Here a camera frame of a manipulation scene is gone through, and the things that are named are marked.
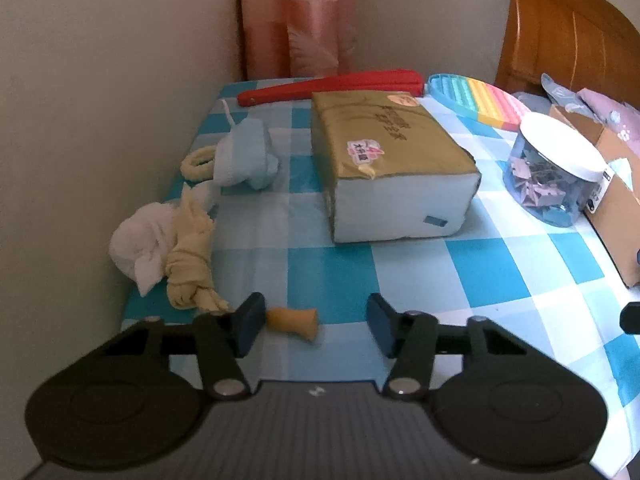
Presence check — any beige hair tie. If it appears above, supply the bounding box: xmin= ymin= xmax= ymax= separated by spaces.
xmin=180 ymin=146 xmax=221 ymax=181

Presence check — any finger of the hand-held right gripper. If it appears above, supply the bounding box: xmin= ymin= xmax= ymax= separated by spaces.
xmin=619 ymin=301 xmax=640 ymax=334

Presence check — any blue floral bed sheet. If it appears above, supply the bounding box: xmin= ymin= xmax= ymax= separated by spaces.
xmin=512 ymin=91 xmax=551 ymax=109

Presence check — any pink curtain with gold band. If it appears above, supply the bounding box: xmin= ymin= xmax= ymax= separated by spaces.
xmin=235 ymin=0 xmax=361 ymax=81

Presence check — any cardboard box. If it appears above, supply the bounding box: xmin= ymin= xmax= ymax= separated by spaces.
xmin=550 ymin=105 xmax=640 ymax=288

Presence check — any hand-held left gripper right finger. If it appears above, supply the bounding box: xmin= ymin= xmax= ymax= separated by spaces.
xmin=365 ymin=292 xmax=521 ymax=402

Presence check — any wooden bed headboard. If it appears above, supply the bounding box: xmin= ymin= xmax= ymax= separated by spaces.
xmin=495 ymin=0 xmax=640 ymax=106

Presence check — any white cloth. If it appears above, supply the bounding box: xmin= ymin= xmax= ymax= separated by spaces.
xmin=109 ymin=182 xmax=221 ymax=297

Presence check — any clear jar with white lid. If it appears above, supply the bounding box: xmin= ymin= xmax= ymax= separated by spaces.
xmin=502 ymin=112 xmax=621 ymax=228

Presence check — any red folded fan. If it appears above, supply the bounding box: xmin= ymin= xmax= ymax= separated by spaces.
xmin=236 ymin=69 xmax=426 ymax=107

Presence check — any blue checkered tablecloth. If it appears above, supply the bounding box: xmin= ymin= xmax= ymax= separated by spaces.
xmin=120 ymin=77 xmax=640 ymax=478

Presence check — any tan cork stopper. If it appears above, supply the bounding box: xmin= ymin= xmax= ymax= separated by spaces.
xmin=265 ymin=307 xmax=319 ymax=344

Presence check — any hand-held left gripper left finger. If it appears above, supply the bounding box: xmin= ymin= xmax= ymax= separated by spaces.
xmin=107 ymin=291 xmax=267 ymax=401

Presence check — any gold wrapped tissue pack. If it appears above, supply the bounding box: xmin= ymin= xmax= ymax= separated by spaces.
xmin=310 ymin=90 xmax=483 ymax=245

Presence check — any pale blue face mask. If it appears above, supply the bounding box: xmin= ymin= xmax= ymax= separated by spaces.
xmin=214 ymin=100 xmax=281 ymax=192

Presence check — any rainbow pop bubble toy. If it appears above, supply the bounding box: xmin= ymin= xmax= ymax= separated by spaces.
xmin=426 ymin=74 xmax=532 ymax=133

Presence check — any beige knotted stocking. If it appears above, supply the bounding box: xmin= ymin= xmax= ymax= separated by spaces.
xmin=166 ymin=185 xmax=231 ymax=317

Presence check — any pink floral quilt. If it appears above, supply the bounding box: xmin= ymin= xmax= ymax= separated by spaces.
xmin=575 ymin=87 xmax=640 ymax=161

